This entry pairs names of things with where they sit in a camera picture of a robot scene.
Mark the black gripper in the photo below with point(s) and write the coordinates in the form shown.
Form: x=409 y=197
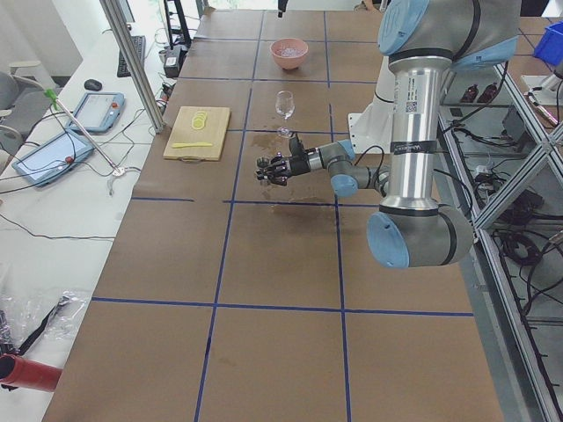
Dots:
x=297 y=165

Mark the steel cocktail jigger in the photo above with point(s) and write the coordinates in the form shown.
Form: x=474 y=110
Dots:
x=261 y=172

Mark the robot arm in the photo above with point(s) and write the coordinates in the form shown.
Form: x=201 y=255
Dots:
x=281 y=7
x=421 y=39

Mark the clear wine glass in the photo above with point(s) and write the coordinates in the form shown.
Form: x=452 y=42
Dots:
x=284 y=106

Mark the pile of ice cubes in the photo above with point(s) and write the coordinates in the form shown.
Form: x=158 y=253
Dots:
x=289 y=52

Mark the bamboo cutting board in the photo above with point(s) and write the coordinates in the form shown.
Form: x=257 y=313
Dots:
x=198 y=133

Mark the yellow plastic knife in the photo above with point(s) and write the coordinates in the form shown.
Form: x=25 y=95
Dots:
x=185 y=145

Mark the pink bowl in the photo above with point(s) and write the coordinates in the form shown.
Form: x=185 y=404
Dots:
x=285 y=63

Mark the blue teach pendant far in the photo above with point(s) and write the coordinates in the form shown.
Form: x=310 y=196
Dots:
x=97 y=112

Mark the blue teach pendant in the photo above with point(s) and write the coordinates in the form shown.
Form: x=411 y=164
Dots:
x=53 y=158
x=97 y=112

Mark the black computer mouse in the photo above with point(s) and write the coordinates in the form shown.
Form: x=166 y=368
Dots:
x=93 y=85

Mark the blue teach pendant near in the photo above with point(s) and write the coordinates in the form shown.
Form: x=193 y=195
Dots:
x=53 y=158

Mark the metal rod with green clip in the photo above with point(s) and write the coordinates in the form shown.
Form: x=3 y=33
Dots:
x=118 y=171

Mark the grey office chair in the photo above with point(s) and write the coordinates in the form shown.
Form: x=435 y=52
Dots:
x=23 y=105

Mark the clear plastic bag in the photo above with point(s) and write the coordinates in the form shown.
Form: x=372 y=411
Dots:
x=44 y=314

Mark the blue plastic bin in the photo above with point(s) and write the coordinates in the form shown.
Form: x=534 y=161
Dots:
x=550 y=47

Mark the red cylinder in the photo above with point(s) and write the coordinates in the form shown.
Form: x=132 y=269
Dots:
x=18 y=372

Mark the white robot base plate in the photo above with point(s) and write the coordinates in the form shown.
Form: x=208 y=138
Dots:
x=359 y=129

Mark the aluminium frame post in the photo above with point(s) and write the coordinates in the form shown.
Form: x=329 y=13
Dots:
x=118 y=24

